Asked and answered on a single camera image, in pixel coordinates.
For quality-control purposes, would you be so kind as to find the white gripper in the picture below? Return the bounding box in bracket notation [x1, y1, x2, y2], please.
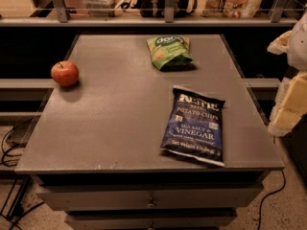
[267, 13, 307, 136]

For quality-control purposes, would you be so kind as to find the blue potato chip bag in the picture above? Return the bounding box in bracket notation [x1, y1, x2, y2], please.
[160, 86, 224, 167]

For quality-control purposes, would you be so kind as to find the colourful snack bag on shelf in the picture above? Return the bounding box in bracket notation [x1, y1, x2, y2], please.
[202, 0, 262, 18]

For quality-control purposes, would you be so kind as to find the green chip bag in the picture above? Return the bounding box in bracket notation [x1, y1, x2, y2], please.
[147, 35, 193, 70]

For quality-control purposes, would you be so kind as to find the black bag on shelf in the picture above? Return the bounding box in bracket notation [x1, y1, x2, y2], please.
[135, 0, 198, 17]

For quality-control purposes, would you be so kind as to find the red apple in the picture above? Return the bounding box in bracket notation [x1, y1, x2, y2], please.
[51, 60, 79, 87]

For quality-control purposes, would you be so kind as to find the grey upper drawer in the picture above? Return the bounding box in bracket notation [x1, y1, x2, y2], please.
[36, 183, 263, 212]

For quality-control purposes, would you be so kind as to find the grey drawer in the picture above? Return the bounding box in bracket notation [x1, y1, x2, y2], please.
[36, 183, 263, 212]
[65, 209, 237, 230]

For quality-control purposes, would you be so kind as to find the grey lower drawer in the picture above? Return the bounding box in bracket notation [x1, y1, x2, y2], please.
[65, 209, 237, 230]

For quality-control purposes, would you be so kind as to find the grey metal shelf rail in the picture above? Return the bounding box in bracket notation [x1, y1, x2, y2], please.
[0, 0, 306, 27]

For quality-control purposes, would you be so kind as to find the black cable right floor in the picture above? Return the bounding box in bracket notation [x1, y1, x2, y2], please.
[256, 170, 287, 230]

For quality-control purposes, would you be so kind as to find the black cables left floor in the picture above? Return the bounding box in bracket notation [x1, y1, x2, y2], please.
[0, 118, 46, 230]

